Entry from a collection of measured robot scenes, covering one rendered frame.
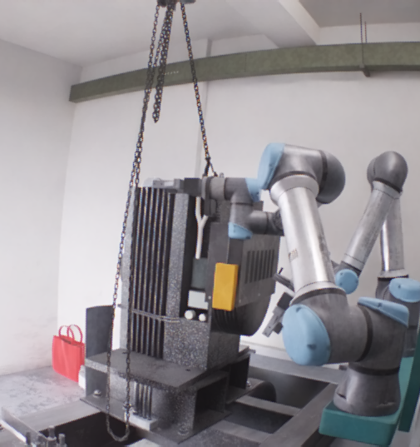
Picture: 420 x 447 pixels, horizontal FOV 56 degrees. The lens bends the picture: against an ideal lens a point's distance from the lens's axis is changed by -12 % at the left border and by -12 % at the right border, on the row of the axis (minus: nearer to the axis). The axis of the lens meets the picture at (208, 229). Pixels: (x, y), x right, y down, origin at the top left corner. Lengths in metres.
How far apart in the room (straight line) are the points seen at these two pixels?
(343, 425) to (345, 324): 0.23
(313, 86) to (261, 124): 0.45
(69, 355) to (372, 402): 3.29
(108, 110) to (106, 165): 0.49
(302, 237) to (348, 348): 0.25
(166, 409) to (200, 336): 0.34
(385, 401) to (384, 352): 0.11
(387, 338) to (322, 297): 0.16
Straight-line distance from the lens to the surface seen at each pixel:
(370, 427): 0.90
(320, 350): 0.79
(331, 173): 1.06
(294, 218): 0.93
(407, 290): 1.36
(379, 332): 0.85
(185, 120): 3.27
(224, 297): 1.58
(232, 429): 1.82
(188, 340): 1.79
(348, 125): 2.79
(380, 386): 0.90
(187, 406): 1.74
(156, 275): 1.82
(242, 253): 1.57
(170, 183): 1.39
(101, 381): 2.21
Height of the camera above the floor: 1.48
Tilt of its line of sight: 1 degrees down
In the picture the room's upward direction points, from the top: 5 degrees clockwise
